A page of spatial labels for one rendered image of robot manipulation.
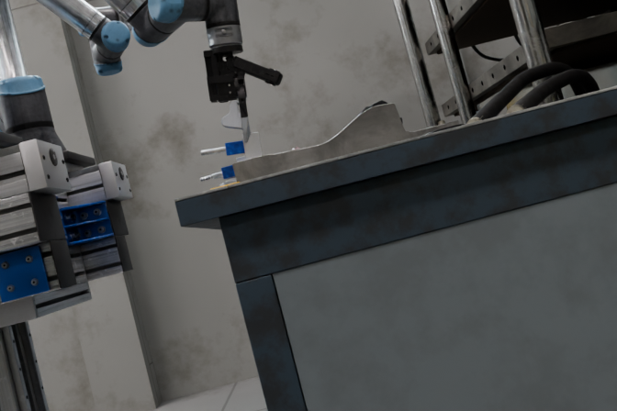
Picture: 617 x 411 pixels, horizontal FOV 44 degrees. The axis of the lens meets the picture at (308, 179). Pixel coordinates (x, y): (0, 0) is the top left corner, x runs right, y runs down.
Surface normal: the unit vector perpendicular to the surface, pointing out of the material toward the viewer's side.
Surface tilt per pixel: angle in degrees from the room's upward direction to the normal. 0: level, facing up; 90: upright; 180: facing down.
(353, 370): 90
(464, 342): 90
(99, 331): 90
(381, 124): 90
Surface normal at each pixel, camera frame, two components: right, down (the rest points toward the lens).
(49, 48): -0.01, -0.05
